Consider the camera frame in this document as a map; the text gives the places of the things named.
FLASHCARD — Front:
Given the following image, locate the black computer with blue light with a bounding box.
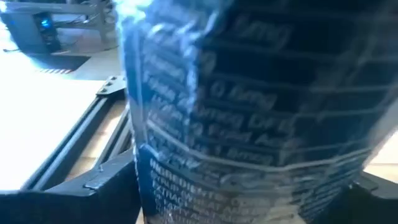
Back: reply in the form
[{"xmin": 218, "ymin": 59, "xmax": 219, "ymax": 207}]
[{"xmin": 32, "ymin": 11, "xmax": 63, "ymax": 53}]

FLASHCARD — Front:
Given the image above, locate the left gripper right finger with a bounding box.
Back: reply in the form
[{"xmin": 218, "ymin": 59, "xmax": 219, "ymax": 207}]
[{"xmin": 298, "ymin": 171, "xmax": 398, "ymax": 224}]

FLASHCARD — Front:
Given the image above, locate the black hazard-striped floor mat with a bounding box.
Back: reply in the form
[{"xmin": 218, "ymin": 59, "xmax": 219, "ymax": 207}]
[{"xmin": 27, "ymin": 54, "xmax": 91, "ymax": 75}]

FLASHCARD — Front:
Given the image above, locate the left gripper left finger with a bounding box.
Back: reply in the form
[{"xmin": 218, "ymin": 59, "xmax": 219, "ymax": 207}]
[{"xmin": 0, "ymin": 149, "xmax": 142, "ymax": 224}]

